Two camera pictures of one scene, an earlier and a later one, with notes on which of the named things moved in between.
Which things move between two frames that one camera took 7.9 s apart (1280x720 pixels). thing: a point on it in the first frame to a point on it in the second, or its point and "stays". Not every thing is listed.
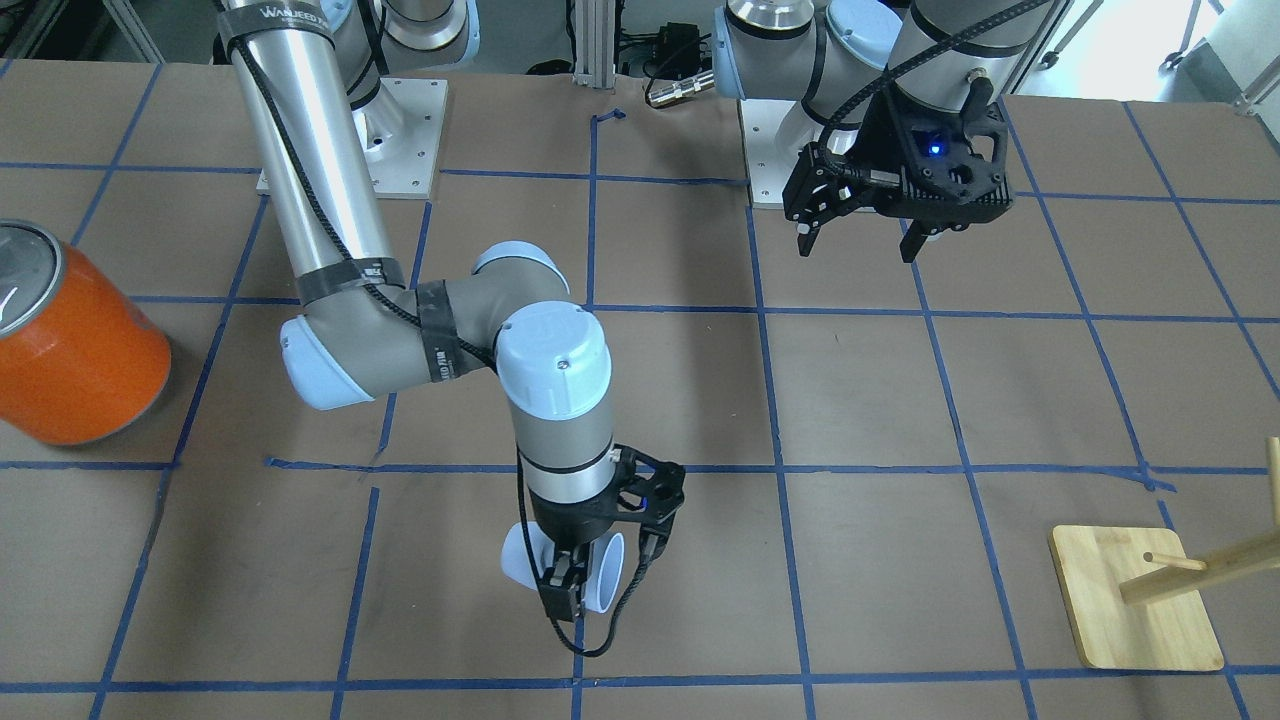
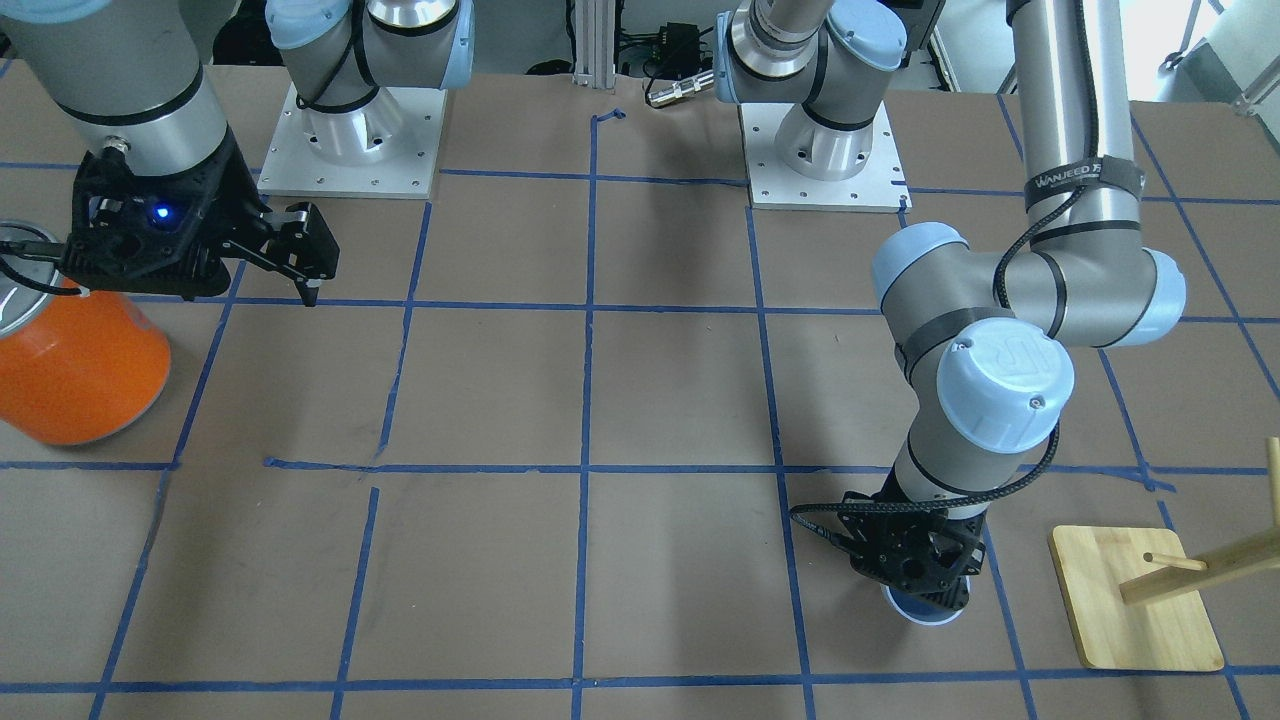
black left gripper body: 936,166 to 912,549
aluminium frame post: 594,43 stays
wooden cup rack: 1137,600 stays
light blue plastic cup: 607,555 to 917,608
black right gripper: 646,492 to 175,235
